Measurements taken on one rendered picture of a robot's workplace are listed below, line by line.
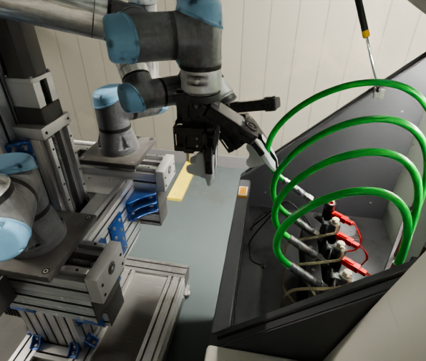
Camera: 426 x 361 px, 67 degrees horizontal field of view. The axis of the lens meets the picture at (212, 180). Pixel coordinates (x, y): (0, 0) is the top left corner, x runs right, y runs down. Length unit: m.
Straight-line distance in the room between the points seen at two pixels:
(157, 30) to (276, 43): 2.18
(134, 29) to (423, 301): 0.54
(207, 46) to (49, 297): 0.75
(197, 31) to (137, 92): 0.31
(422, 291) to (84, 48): 3.00
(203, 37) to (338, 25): 2.18
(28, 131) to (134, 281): 1.09
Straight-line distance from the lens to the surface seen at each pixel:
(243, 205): 1.08
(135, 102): 0.82
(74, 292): 0.92
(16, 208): 0.70
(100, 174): 1.30
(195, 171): 0.68
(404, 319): 0.53
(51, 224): 0.88
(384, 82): 0.75
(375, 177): 1.24
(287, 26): 2.67
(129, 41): 0.55
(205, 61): 0.57
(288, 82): 2.76
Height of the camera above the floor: 1.61
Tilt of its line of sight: 34 degrees down
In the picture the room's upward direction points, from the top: straight up
